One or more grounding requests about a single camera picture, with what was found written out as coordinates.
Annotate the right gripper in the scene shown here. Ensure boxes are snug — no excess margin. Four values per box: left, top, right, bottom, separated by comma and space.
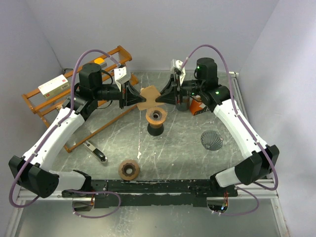
155, 74, 204, 105

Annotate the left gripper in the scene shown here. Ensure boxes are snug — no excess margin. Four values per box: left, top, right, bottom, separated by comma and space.
93, 79, 146, 109

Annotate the brown paper coffee filter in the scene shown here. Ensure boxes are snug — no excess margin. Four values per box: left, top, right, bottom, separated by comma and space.
137, 85, 163, 111

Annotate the clear glass ribbed dripper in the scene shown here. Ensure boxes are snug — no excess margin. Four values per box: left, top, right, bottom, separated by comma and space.
145, 107, 167, 123

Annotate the orange coffee filter box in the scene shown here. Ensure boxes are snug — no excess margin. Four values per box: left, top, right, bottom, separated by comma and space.
189, 96, 209, 116

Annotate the dark glass carafe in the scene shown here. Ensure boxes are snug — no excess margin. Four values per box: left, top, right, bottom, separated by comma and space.
147, 123, 164, 136

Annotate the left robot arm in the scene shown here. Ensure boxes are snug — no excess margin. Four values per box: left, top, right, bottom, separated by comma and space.
8, 63, 146, 198

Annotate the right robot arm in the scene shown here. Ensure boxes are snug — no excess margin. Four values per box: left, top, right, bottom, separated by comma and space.
156, 57, 279, 197

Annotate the silver black coffee scoop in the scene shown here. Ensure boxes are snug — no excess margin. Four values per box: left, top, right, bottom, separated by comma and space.
83, 141, 108, 164

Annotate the grey glass carafe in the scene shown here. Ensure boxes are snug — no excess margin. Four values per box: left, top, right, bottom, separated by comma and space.
176, 96, 190, 112

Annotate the orange wooden rack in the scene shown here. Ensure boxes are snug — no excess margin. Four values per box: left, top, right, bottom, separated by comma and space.
22, 45, 146, 153

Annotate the orange grey small box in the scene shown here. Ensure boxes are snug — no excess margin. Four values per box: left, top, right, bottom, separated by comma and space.
94, 57, 108, 68

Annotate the white flat box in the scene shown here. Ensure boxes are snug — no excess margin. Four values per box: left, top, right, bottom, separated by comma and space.
38, 75, 70, 100

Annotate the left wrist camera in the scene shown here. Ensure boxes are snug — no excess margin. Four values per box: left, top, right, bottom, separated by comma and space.
114, 65, 131, 91

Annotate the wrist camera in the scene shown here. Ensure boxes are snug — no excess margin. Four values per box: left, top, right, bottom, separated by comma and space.
114, 65, 131, 91
170, 59, 186, 86

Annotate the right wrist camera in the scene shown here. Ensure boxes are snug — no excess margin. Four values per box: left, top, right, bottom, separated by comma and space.
170, 59, 186, 86

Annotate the brown scalloped dripper ring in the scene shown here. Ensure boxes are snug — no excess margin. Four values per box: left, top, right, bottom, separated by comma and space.
118, 159, 140, 181

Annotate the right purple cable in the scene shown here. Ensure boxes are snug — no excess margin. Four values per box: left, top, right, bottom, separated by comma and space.
180, 44, 281, 216

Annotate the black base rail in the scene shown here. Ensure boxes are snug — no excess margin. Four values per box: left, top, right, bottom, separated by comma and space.
61, 179, 239, 209

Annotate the aluminium frame rail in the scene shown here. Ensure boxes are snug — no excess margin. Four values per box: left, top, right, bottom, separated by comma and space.
17, 169, 277, 215

